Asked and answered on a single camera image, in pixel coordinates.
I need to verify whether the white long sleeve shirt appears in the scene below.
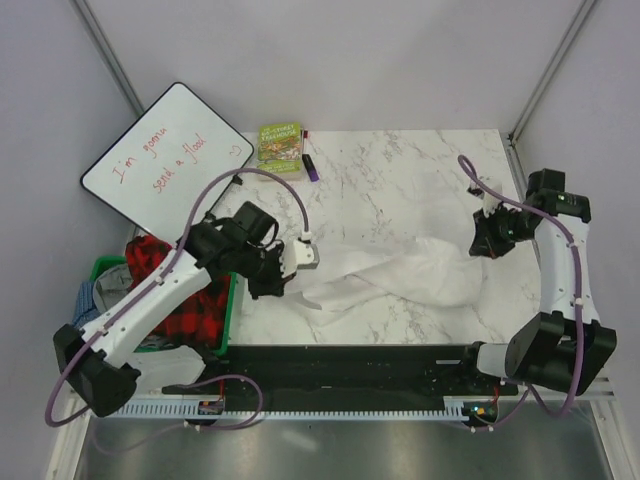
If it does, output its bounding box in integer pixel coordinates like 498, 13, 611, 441
285, 237, 483, 313

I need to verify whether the white whiteboard with red writing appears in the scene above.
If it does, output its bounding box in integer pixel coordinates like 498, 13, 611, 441
81, 82, 254, 243

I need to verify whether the blue checked shirt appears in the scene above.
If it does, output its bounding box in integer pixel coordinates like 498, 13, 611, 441
71, 281, 101, 328

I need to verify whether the white folded cloth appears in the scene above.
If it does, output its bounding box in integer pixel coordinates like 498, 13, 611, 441
128, 346, 205, 392

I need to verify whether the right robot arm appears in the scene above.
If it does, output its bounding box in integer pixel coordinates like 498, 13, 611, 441
457, 168, 617, 397

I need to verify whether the green paperback book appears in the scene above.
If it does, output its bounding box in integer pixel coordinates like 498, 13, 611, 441
257, 122, 304, 180

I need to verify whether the grey shirt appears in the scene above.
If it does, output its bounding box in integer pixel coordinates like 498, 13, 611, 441
93, 263, 133, 314

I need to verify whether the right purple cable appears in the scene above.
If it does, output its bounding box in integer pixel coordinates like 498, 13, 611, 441
457, 154, 586, 419

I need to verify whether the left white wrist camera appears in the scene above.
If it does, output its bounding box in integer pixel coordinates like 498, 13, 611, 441
280, 240, 320, 277

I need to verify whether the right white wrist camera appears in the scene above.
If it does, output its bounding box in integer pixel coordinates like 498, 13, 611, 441
467, 176, 503, 218

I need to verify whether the white slotted cable duct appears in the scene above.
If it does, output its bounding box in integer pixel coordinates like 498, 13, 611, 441
92, 397, 501, 420

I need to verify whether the green plastic bin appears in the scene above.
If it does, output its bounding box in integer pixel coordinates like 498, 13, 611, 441
71, 245, 235, 353

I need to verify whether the red black plaid shirt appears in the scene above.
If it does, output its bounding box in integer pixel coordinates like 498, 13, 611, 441
125, 235, 231, 349

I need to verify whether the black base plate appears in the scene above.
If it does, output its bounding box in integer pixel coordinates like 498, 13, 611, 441
162, 344, 519, 414

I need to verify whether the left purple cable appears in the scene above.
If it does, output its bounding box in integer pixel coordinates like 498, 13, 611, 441
44, 168, 311, 429

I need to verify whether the aluminium rail frame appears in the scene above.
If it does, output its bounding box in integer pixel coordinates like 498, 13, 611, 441
576, 376, 615, 401

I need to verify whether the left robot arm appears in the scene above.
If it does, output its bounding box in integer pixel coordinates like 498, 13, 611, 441
53, 202, 292, 417

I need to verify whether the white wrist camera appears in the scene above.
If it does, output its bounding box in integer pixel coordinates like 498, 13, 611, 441
467, 176, 503, 218
280, 240, 320, 277

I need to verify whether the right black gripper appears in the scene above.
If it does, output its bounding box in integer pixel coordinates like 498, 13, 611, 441
470, 201, 536, 259

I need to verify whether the purple cable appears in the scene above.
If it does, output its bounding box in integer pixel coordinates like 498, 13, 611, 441
457, 154, 586, 419
44, 168, 311, 429

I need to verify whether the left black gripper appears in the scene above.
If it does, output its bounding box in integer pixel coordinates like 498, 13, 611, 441
237, 243, 298, 300

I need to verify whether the purple marker pen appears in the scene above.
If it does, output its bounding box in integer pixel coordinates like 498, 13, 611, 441
302, 154, 319, 182

